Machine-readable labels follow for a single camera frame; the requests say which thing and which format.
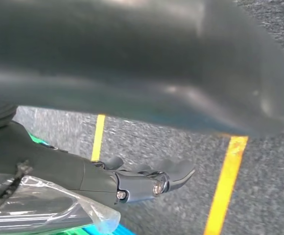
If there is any yellow floor tape outline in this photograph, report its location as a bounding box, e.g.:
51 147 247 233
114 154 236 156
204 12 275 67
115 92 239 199
91 114 248 235

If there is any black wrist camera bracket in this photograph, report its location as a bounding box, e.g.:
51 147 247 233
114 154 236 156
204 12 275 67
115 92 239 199
0 174 121 235

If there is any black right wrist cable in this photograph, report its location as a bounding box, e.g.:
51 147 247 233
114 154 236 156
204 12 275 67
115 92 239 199
0 160 33 219

